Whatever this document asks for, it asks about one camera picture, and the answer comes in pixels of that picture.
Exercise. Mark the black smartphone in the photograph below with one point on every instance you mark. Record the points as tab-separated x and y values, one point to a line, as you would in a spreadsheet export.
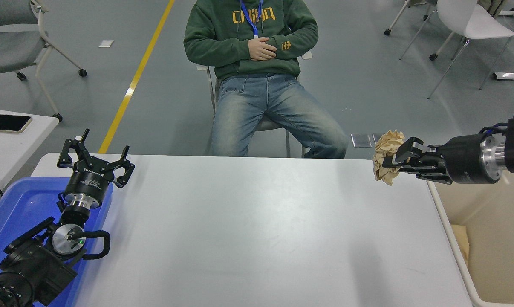
7	123

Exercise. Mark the white side table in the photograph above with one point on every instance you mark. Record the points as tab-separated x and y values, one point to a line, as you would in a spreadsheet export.
14	149

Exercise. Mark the person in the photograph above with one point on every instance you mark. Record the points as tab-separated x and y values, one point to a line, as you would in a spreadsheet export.
223	47

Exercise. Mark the tan paper ball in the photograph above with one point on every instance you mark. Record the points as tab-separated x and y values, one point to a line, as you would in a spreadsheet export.
387	147

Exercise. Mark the person's left hand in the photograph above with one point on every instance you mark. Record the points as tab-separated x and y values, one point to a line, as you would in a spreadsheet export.
262	49

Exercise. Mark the tan paper sheet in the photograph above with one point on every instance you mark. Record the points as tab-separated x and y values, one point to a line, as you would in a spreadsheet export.
460	243

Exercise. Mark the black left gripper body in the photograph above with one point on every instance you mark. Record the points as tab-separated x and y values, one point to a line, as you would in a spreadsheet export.
88	182

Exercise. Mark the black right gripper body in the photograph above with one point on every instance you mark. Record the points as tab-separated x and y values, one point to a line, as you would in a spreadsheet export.
463	160

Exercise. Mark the white shell chair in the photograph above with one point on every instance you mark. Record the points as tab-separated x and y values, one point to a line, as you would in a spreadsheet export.
474	23

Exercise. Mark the large pale plastic bin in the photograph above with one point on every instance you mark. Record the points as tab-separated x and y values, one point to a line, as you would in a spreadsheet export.
495	238

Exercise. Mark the grey castor chair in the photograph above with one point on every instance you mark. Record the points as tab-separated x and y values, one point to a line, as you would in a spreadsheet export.
10	51

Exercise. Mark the white table foot bar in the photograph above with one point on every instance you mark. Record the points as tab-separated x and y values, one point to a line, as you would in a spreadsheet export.
512	76
506	13

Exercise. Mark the blue plastic tray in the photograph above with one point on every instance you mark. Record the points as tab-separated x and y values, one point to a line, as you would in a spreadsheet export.
22	204

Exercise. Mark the metal floor plate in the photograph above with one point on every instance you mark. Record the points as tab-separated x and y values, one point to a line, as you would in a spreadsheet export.
361	140

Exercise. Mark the white-legged castor chair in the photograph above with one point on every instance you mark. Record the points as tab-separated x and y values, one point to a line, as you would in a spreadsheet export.
387	31

